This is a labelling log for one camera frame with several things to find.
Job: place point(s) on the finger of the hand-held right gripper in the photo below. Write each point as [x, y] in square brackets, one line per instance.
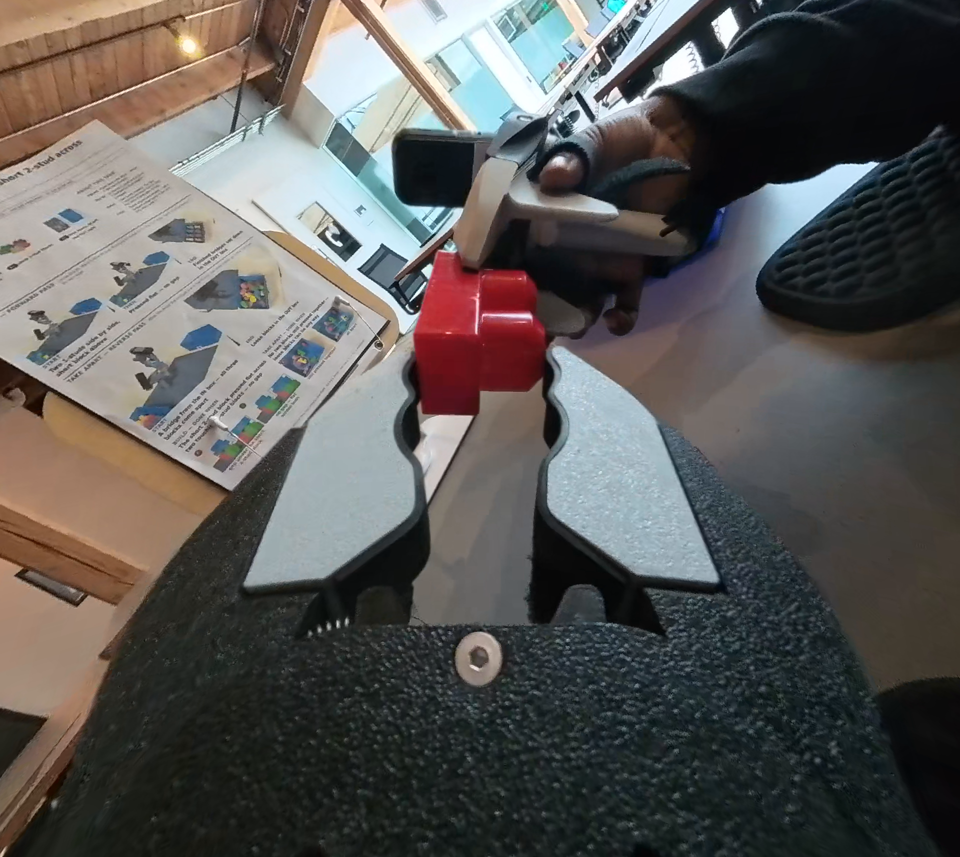
[503, 215]
[438, 449]

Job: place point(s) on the black office chair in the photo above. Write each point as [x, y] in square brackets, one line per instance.
[393, 275]

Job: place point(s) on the black perforated rubber pad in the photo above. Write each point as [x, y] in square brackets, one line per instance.
[878, 250]

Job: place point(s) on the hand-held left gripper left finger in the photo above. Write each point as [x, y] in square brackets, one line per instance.
[330, 512]

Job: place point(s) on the printed instruction sheet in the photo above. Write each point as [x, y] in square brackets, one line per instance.
[135, 272]

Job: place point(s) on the red mega block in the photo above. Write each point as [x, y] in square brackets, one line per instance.
[477, 332]

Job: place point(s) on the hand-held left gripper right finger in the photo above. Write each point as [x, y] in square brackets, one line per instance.
[630, 497]

